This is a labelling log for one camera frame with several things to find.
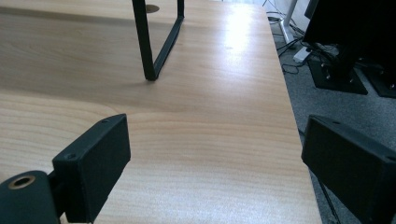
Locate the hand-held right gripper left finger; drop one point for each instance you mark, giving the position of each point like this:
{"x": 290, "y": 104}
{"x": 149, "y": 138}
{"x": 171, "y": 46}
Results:
{"x": 93, "y": 161}

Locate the black stand base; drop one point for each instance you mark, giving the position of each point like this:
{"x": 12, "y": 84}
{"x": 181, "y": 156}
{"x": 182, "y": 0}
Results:
{"x": 339, "y": 87}
{"x": 383, "y": 87}

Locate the white power strip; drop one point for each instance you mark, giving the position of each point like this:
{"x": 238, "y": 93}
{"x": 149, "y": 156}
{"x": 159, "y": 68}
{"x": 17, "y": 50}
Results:
{"x": 301, "y": 56}

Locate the white-legged desk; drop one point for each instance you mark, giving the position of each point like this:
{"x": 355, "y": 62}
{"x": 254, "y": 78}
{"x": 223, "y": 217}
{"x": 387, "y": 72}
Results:
{"x": 288, "y": 28}

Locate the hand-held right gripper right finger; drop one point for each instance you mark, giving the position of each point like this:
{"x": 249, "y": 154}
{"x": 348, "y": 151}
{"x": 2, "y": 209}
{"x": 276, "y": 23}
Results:
{"x": 358, "y": 168}

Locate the black metal rack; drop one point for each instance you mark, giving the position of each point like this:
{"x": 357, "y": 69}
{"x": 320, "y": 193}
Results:
{"x": 146, "y": 46}

